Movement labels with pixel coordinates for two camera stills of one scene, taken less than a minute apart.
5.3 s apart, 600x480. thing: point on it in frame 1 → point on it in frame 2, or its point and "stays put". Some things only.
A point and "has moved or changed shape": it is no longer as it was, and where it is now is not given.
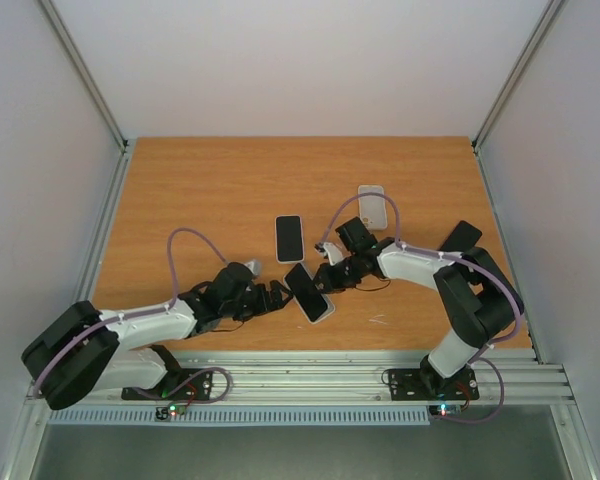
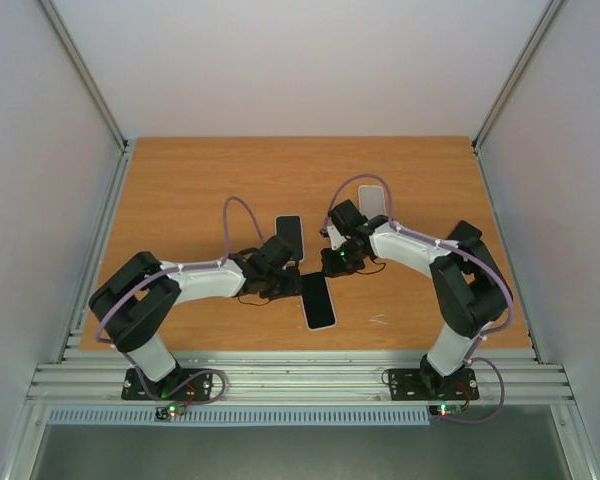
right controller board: x=445 y=409 stays put
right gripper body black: x=325 y=278 → x=336 y=262
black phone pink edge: x=463 y=236 stays put
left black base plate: x=192 y=384 stays put
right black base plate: x=425 y=384 stays put
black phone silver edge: x=306 y=291 has moved or changed shape
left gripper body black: x=248 y=309 → x=278 y=288
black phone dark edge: x=289 y=239 stays put
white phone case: x=372 y=210 stays put
